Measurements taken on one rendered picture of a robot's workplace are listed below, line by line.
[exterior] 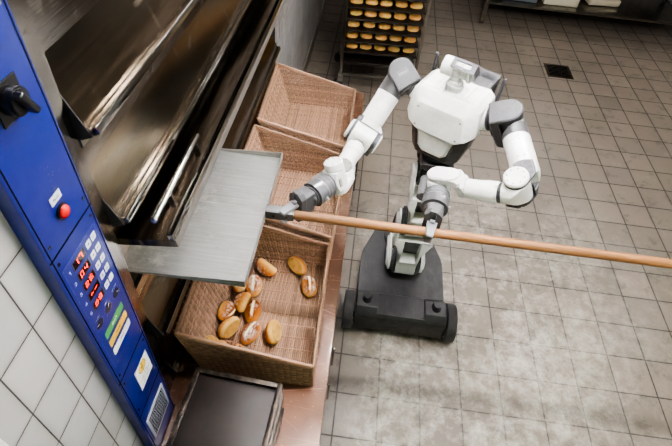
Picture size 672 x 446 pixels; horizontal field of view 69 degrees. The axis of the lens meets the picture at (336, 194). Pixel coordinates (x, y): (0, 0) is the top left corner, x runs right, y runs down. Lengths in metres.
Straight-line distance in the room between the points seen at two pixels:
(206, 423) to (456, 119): 1.26
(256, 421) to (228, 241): 0.55
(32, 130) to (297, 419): 1.32
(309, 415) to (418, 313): 0.94
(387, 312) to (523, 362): 0.76
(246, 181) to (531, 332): 1.88
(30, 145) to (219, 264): 0.70
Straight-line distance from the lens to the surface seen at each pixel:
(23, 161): 0.92
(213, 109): 1.63
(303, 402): 1.90
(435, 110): 1.79
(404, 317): 2.57
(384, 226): 1.53
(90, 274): 1.16
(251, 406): 1.66
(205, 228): 1.55
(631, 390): 3.05
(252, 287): 2.06
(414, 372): 2.65
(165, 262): 1.50
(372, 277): 2.69
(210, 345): 1.77
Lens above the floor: 2.35
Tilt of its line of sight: 45 degrees down
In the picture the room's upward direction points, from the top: 6 degrees clockwise
